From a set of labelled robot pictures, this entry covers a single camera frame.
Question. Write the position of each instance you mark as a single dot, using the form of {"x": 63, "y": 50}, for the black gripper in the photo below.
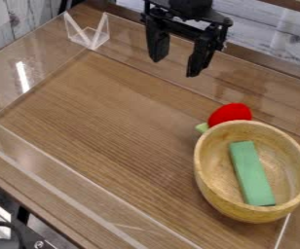
{"x": 166, "y": 17}

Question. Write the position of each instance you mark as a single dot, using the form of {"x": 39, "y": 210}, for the red plush fruit green leaf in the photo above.
{"x": 230, "y": 112}

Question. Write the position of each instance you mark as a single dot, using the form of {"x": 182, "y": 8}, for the green rectangular block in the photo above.
{"x": 250, "y": 174}

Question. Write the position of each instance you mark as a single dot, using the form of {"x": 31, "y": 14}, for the wooden bowl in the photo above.
{"x": 278, "y": 152}

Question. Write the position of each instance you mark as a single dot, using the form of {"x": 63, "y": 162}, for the clear acrylic corner bracket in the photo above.
{"x": 89, "y": 37}

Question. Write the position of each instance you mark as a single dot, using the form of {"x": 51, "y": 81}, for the clear acrylic front wall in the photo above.
{"x": 90, "y": 215}

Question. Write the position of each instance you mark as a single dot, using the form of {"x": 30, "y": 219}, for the black table leg bracket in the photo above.
{"x": 34, "y": 241}

